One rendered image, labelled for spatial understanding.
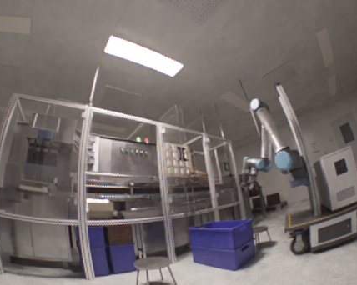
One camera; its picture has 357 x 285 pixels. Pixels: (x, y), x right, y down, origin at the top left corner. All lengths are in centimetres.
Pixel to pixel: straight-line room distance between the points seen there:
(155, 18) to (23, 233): 282
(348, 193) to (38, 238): 293
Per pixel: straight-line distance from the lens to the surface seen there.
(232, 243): 154
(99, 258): 177
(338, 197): 167
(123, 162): 237
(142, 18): 217
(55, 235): 196
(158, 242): 224
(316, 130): 615
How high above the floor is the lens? 72
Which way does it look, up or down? 21 degrees up
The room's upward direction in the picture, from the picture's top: 7 degrees counter-clockwise
